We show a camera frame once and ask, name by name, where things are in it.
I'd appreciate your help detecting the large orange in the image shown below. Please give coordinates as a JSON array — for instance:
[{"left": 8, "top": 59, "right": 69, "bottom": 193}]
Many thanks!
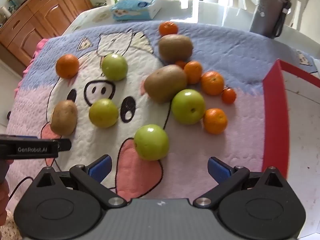
[{"left": 55, "top": 54, "right": 80, "bottom": 79}]

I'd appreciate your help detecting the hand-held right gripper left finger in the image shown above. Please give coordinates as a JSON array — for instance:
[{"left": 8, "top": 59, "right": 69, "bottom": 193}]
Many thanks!
[{"left": 32, "top": 154, "right": 128, "bottom": 209}]

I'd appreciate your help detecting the person's left hand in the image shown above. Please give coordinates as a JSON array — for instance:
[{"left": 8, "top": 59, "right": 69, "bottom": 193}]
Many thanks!
[{"left": 0, "top": 159, "right": 13, "bottom": 227}]

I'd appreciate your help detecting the green apple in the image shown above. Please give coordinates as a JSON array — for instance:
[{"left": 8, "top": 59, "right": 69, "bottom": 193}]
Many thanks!
[
  {"left": 171, "top": 89, "right": 206, "bottom": 125},
  {"left": 134, "top": 124, "right": 170, "bottom": 161},
  {"left": 101, "top": 54, "right": 128, "bottom": 81},
  {"left": 89, "top": 98, "right": 119, "bottom": 128}
]

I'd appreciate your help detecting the wooden cabinet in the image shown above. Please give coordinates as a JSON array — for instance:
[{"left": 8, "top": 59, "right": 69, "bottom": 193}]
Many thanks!
[{"left": 0, "top": 0, "right": 93, "bottom": 67}]

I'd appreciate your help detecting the blue tissue pack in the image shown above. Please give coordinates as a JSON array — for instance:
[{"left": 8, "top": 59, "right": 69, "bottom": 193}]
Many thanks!
[{"left": 111, "top": 0, "right": 162, "bottom": 22}]

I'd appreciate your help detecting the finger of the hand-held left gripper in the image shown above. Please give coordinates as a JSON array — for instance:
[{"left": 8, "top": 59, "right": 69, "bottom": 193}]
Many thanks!
[{"left": 58, "top": 138, "right": 72, "bottom": 152}]

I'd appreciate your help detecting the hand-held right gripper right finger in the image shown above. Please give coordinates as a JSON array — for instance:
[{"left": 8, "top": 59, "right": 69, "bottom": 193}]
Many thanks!
[{"left": 192, "top": 156, "right": 287, "bottom": 209}]

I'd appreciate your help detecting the cartoon pig printed blanket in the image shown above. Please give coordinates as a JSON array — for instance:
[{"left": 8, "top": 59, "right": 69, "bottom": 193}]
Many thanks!
[{"left": 5, "top": 21, "right": 320, "bottom": 205}]

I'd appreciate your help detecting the red and white cardboard box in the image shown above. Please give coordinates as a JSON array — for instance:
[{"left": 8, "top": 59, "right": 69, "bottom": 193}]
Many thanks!
[{"left": 261, "top": 59, "right": 320, "bottom": 238}]

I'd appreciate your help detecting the black cable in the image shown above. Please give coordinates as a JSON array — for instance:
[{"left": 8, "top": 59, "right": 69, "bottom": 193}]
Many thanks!
[{"left": 8, "top": 176, "right": 35, "bottom": 198}]

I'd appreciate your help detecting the grey water bottle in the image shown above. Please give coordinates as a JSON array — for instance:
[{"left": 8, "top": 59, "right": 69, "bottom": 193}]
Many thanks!
[{"left": 250, "top": 0, "right": 292, "bottom": 39}]

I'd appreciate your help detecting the brown kiwi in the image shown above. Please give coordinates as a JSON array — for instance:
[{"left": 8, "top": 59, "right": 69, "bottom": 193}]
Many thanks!
[
  {"left": 144, "top": 64, "right": 188, "bottom": 104},
  {"left": 50, "top": 100, "right": 78, "bottom": 136},
  {"left": 158, "top": 34, "right": 194, "bottom": 63}
]

